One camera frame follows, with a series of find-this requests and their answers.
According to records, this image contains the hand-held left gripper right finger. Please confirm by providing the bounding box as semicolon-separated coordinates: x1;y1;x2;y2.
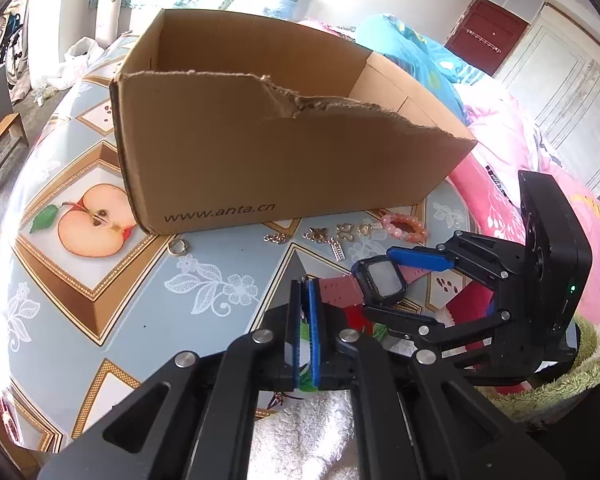
306;279;566;480

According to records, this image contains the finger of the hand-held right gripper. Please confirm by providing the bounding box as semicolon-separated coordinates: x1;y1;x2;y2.
361;304;514;369
386;231;527;294

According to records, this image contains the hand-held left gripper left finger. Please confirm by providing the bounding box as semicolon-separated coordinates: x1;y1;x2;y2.
37;279;306;480

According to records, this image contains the bead bracelet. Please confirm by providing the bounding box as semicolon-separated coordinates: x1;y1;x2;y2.
380;212;429;242

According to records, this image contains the black pink wrist watch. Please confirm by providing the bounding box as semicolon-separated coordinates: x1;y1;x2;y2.
320;255;448;311

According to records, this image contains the brown cardboard box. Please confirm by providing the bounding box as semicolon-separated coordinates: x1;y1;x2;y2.
109;8;478;236

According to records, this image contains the white towel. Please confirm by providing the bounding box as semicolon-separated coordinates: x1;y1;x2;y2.
252;390;361;480

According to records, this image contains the fruit print tablecloth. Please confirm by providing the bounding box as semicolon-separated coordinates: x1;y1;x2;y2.
0;35;481;453

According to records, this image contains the pink blanket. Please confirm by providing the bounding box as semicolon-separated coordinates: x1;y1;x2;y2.
295;17;600;321

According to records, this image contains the white wardrobe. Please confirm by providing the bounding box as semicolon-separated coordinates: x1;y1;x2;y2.
495;2;600;201

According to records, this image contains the blue quilt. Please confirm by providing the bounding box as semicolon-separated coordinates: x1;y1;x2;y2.
355;13;486;121

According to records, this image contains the red door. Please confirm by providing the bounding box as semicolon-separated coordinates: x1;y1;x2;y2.
450;0;531;78

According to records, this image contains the white plastic bag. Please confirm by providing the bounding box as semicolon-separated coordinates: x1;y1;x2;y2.
30;36;106;91

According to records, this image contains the wooden stool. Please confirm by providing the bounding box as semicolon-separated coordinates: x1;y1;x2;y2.
0;112;28;196

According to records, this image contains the white rolled board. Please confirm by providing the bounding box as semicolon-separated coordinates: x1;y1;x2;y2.
95;0;131;46

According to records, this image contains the bicycle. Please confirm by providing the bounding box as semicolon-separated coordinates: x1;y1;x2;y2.
0;10;31;91

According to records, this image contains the door hook rail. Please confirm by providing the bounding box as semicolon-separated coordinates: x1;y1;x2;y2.
464;30;503;53

